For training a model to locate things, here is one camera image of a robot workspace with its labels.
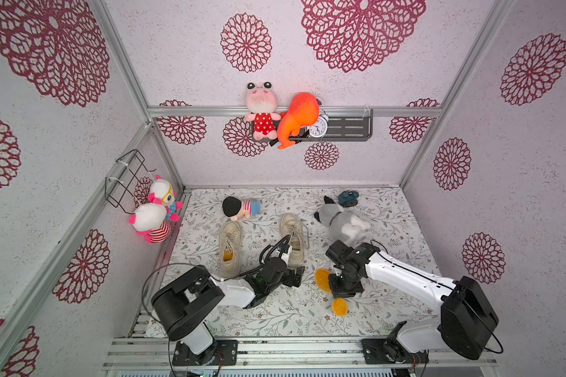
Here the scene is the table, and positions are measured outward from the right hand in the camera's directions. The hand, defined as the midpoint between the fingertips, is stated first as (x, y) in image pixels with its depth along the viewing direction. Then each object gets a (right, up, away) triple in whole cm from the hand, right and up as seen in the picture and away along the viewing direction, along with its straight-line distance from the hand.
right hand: (332, 293), depth 81 cm
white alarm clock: (-3, +60, +9) cm, 61 cm away
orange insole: (+1, -3, -4) cm, 5 cm away
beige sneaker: (-37, +15, +9) cm, 41 cm away
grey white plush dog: (+7, +23, +13) cm, 27 cm away
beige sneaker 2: (-13, +22, +19) cm, 32 cm away
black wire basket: (-72, +34, -3) cm, 80 cm away
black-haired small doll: (-38, +29, +22) cm, 53 cm away
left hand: (-13, +8, +9) cm, 17 cm away
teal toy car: (+13, +34, +27) cm, 46 cm away
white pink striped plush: (-66, +25, +4) cm, 70 cm away
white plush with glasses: (-65, +35, +12) cm, 75 cm away
